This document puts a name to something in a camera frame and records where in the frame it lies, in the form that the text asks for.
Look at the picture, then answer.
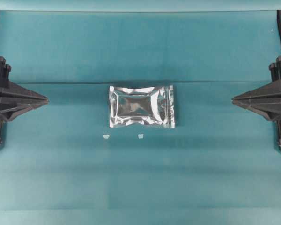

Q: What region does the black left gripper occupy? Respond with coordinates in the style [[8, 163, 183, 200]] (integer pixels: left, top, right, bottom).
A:
[[0, 56, 49, 145]]

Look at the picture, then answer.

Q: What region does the silver zip bag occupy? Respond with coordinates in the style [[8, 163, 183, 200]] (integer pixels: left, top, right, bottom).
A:
[[109, 85, 175, 128]]

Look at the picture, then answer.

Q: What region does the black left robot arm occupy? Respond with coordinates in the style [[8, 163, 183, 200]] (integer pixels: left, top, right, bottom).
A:
[[0, 56, 49, 145]]

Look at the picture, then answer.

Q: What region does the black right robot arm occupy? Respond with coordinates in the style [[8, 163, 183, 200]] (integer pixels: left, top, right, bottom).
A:
[[232, 10, 281, 151]]

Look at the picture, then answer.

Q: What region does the teal table cloth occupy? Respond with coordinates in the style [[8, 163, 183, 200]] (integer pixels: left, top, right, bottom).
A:
[[0, 11, 281, 225]]

